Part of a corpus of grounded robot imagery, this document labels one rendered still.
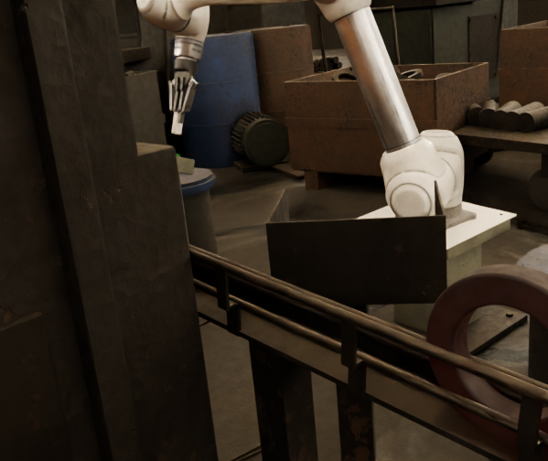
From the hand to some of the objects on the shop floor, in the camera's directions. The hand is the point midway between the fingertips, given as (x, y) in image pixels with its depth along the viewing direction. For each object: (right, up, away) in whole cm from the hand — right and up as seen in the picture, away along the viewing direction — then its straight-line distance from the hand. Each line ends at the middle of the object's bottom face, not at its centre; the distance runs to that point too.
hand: (177, 123), depth 222 cm
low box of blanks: (+100, -4, +186) cm, 211 cm away
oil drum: (-4, +18, +285) cm, 285 cm away
